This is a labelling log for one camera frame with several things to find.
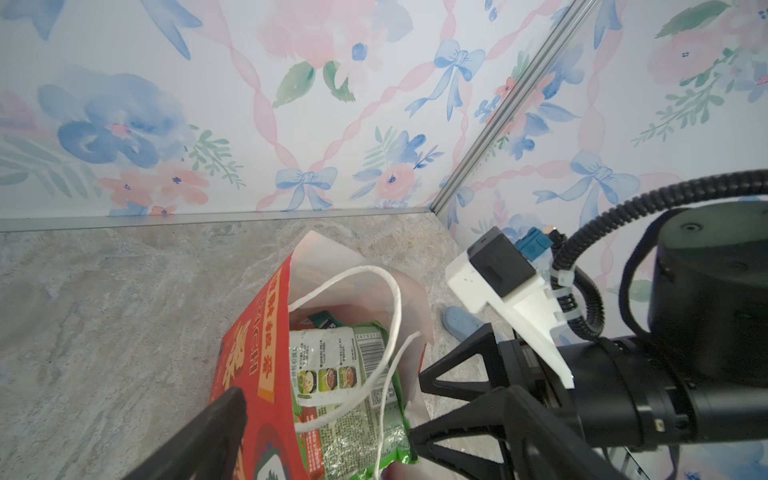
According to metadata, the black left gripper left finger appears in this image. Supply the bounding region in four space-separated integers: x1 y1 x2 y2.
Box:
125 387 247 480

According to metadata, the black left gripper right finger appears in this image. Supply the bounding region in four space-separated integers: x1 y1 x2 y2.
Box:
502 386 624 479

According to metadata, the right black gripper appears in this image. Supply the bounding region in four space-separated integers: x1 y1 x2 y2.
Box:
409 324 696 480

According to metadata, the red paper gift bag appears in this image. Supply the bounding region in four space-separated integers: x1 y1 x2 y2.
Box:
211 232 434 479

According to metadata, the green noodle packet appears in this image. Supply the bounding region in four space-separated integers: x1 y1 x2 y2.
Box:
289 310 417 479

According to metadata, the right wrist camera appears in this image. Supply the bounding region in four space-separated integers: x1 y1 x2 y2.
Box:
445 227 575 390

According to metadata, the black corrugated cable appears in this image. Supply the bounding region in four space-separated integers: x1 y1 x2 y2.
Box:
550 169 768 342

